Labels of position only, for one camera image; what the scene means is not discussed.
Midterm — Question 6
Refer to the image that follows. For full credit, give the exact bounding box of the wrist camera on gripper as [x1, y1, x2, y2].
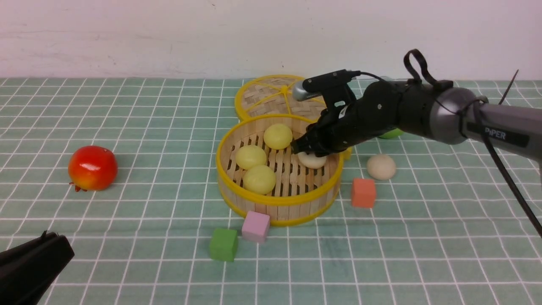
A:
[292, 69, 362, 109]

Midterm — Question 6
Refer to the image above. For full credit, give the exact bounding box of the red pomegranate toy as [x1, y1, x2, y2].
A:
[67, 145, 118, 192]

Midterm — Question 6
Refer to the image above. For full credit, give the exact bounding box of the green checkered tablecloth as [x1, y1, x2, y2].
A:
[0, 78, 542, 305]

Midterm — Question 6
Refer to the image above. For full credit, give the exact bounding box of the yellow bun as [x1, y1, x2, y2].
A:
[263, 123, 293, 150]
[235, 145, 268, 170]
[243, 165, 276, 195]

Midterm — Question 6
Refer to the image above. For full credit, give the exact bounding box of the yellow cube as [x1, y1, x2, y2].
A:
[341, 147, 353, 160]

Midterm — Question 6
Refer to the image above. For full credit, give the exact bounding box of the pink cube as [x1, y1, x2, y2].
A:
[241, 211, 270, 243]

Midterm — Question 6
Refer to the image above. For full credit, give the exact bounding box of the green cube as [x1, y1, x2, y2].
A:
[209, 227, 238, 262]

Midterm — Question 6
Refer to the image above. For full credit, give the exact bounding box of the green apple toy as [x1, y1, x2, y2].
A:
[378, 129, 404, 139]

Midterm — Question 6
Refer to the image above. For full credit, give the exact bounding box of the orange cube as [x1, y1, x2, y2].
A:
[351, 177, 377, 209]

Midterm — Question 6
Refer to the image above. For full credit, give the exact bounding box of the bamboo steamer tray yellow rim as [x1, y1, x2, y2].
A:
[215, 114, 347, 226]

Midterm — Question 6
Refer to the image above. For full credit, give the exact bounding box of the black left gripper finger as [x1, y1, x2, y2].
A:
[0, 230, 75, 305]

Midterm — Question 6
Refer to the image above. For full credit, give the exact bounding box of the woven bamboo steamer lid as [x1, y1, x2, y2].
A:
[234, 75, 326, 122]

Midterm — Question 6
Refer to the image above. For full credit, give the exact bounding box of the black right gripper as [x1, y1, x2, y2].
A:
[290, 81, 407, 155]

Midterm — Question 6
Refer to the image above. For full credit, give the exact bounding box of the white bun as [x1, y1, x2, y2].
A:
[366, 154, 397, 181]
[297, 152, 327, 169]

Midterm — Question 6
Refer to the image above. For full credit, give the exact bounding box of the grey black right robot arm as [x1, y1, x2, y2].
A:
[291, 81, 541, 162]

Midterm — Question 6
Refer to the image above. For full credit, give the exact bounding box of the yellow bun front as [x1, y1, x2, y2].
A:
[263, 123, 293, 150]

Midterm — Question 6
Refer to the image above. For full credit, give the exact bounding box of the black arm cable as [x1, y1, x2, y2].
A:
[356, 49, 542, 238]

